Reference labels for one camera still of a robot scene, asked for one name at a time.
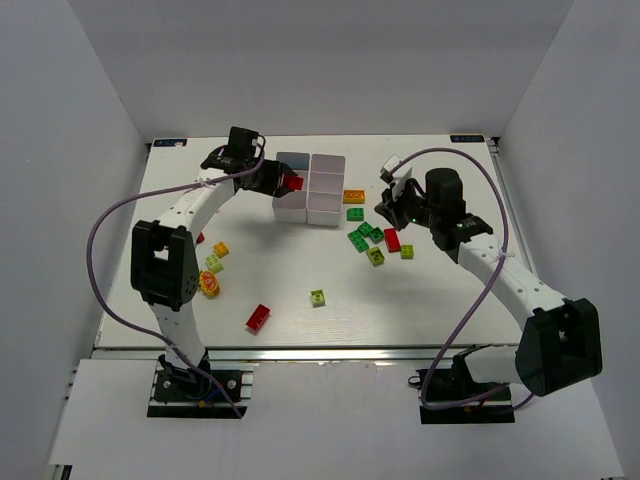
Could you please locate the teal rounded lego brick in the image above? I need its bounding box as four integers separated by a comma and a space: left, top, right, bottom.
276, 152, 310, 171

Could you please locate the red lego brick spare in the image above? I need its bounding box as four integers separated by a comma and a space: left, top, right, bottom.
245, 304, 271, 333

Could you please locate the red lego brick front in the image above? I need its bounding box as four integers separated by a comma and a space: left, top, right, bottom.
282, 174, 305, 191

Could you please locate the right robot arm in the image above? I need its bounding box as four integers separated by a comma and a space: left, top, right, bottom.
374, 168, 603, 397

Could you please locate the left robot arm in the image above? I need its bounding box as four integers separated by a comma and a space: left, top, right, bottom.
131, 127, 296, 398

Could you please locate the green L-shaped lego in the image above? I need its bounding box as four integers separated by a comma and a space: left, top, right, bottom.
357, 222, 384, 244

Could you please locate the orange flat lego brick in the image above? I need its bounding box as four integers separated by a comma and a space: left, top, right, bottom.
343, 189, 366, 205

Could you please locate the lime green small lego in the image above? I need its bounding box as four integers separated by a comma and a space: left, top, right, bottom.
400, 244, 414, 260

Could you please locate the green lego brick lower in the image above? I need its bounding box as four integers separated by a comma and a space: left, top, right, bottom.
347, 230, 369, 253

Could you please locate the white right divided container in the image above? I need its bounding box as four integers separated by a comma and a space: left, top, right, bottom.
306, 154, 346, 227

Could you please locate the olive green lego brick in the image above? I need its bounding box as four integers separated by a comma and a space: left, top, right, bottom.
366, 247, 385, 267

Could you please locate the orange small lego brick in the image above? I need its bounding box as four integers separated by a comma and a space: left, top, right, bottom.
212, 242, 230, 258

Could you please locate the blue table label right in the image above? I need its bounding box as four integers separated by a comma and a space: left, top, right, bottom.
449, 134, 485, 143

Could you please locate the blue table label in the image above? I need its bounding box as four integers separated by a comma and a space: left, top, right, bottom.
449, 134, 485, 143
152, 138, 187, 148

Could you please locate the lime lego brick left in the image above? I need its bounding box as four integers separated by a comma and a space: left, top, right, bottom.
205, 253, 224, 275

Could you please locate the lime lego brick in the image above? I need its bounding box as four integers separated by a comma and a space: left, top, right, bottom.
310, 289, 326, 308
205, 253, 224, 275

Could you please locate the lime lego brick center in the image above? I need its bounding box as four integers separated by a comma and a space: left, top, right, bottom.
310, 289, 326, 308

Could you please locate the yellow flower lego brick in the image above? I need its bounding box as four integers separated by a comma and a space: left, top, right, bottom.
199, 270, 220, 298

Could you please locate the blue table label left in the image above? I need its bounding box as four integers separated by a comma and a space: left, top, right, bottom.
152, 138, 187, 148

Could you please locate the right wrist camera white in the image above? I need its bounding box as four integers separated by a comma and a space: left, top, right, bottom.
380, 155, 413, 199

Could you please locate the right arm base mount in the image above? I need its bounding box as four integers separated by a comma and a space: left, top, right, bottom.
419, 358, 515, 425

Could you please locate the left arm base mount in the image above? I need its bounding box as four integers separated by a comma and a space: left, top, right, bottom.
146, 364, 253, 420

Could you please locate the aluminium rail front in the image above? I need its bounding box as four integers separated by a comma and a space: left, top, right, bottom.
92, 343, 521, 364

